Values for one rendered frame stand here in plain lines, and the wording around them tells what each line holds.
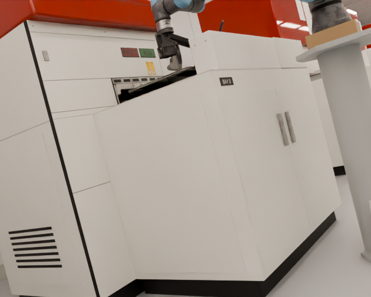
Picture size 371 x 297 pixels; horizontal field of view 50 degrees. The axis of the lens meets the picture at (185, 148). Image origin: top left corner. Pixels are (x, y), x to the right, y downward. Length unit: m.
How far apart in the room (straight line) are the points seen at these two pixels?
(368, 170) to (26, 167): 1.39
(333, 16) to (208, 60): 0.50
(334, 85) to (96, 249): 1.13
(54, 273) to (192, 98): 0.99
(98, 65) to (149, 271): 0.93
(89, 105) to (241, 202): 0.79
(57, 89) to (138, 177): 0.48
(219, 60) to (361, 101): 0.55
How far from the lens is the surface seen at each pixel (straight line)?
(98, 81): 1.85
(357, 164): 1.64
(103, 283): 1.72
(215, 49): 1.44
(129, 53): 2.05
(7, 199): 2.05
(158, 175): 1.57
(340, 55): 1.62
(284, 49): 2.02
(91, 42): 1.91
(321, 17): 1.66
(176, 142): 1.48
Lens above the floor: 0.61
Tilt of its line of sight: 1 degrees down
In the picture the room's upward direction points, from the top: 15 degrees counter-clockwise
